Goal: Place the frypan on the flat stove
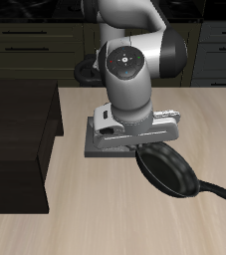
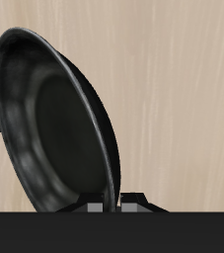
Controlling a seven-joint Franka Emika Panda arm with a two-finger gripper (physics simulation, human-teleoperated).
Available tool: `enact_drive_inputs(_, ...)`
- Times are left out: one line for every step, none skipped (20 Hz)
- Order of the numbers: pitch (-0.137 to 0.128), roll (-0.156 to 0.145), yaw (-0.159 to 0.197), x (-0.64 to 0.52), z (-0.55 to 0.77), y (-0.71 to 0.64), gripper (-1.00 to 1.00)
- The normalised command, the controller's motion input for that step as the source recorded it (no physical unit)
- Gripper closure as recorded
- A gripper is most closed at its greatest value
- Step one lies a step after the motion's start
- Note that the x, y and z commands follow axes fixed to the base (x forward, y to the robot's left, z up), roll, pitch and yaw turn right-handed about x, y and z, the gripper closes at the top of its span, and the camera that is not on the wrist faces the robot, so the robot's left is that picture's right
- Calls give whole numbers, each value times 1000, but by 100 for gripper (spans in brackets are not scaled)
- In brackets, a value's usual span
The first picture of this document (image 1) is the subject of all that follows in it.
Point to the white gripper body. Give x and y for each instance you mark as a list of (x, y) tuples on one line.
[(151, 131)]

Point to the black frying pan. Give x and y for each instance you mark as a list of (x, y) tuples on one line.
[(166, 171)]

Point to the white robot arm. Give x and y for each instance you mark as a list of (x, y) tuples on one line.
[(131, 89)]

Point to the dark grey drawer cupboard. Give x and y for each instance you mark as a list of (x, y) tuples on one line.
[(217, 56)]

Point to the dark wooden cabinet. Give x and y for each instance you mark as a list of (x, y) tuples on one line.
[(16, 132)]

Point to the dark olive kitchen cupboard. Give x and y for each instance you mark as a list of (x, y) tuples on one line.
[(35, 56)]

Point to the black kitchen countertop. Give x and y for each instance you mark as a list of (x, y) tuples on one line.
[(28, 10)]

